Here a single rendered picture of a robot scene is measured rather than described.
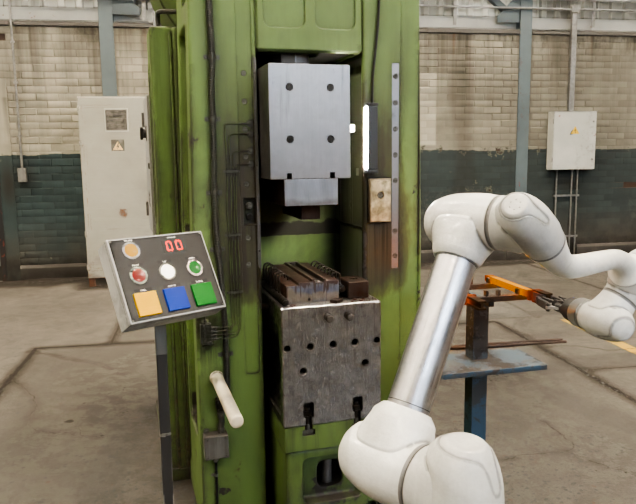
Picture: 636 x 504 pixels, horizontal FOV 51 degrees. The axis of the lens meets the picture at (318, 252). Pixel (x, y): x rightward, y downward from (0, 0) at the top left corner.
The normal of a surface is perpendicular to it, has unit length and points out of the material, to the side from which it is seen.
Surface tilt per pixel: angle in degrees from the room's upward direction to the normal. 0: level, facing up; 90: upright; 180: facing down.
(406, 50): 90
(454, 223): 65
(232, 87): 90
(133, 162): 90
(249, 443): 90
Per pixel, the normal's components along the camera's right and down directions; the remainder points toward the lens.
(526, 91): 0.17, 0.14
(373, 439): -0.62, -0.46
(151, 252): 0.57, -0.41
